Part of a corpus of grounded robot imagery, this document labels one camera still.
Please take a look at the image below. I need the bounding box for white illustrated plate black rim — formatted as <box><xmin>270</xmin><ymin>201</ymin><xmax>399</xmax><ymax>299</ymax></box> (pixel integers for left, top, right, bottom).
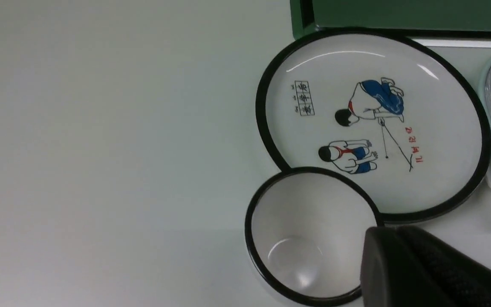
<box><xmin>255</xmin><ymin>28</ymin><xmax>491</xmax><ymax>225</ymax></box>

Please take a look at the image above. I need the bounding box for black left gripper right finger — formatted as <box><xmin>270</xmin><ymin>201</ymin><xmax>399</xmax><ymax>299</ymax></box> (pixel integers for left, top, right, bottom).
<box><xmin>397</xmin><ymin>226</ymin><xmax>491</xmax><ymax>307</ymax></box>

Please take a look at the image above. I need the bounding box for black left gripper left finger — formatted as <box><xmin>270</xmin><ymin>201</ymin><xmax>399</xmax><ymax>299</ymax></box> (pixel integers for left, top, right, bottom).
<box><xmin>360</xmin><ymin>227</ymin><xmax>446</xmax><ymax>307</ymax></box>

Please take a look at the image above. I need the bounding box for white cup black rim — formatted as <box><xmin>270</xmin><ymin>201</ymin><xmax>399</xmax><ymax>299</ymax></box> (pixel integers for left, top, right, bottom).
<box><xmin>244</xmin><ymin>167</ymin><xmax>384</xmax><ymax>307</ymax></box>

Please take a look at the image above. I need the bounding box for dark green tray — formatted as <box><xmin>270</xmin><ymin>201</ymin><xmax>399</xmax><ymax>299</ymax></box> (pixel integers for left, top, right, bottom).
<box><xmin>290</xmin><ymin>0</ymin><xmax>491</xmax><ymax>40</ymax></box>

